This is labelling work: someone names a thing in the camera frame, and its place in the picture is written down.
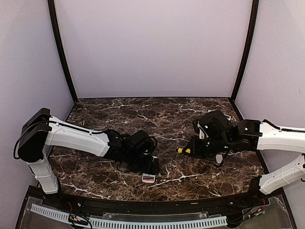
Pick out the left black frame post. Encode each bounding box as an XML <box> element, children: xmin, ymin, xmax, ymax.
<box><xmin>47</xmin><ymin>0</ymin><xmax>78</xmax><ymax>103</ymax></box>

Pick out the grey remote control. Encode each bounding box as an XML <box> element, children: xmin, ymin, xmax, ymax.
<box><xmin>142</xmin><ymin>173</ymin><xmax>156</xmax><ymax>184</ymax></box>

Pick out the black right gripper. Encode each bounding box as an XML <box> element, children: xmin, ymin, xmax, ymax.
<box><xmin>183</xmin><ymin>134</ymin><xmax>232</xmax><ymax>159</ymax></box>

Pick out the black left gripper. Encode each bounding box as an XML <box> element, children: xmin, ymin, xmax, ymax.
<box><xmin>123</xmin><ymin>150</ymin><xmax>160</xmax><ymax>175</ymax></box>

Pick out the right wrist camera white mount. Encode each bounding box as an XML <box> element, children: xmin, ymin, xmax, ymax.
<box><xmin>192</xmin><ymin>119</ymin><xmax>208</xmax><ymax>139</ymax></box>

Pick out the grey battery cover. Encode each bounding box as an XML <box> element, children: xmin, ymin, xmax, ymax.
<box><xmin>215</xmin><ymin>154</ymin><xmax>223</xmax><ymax>164</ymax></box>

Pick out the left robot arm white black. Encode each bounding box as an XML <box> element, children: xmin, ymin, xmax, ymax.
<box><xmin>13</xmin><ymin>108</ymin><xmax>159</xmax><ymax>208</ymax></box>

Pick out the white slotted cable duct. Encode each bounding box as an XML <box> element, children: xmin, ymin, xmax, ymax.
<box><xmin>30</xmin><ymin>204</ymin><xmax>228</xmax><ymax>229</ymax></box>

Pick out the yellow handle screwdriver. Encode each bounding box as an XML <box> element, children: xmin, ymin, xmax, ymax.
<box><xmin>177</xmin><ymin>148</ymin><xmax>191</xmax><ymax>154</ymax></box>

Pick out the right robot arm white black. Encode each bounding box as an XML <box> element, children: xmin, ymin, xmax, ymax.
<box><xmin>177</xmin><ymin>110</ymin><xmax>305</xmax><ymax>207</ymax></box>

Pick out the black frame post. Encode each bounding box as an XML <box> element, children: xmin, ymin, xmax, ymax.
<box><xmin>47</xmin><ymin>0</ymin><xmax>78</xmax><ymax>103</ymax></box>
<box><xmin>230</xmin><ymin>0</ymin><xmax>259</xmax><ymax>103</ymax></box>

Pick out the right black frame post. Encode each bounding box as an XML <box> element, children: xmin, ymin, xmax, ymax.
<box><xmin>230</xmin><ymin>0</ymin><xmax>259</xmax><ymax>103</ymax></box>

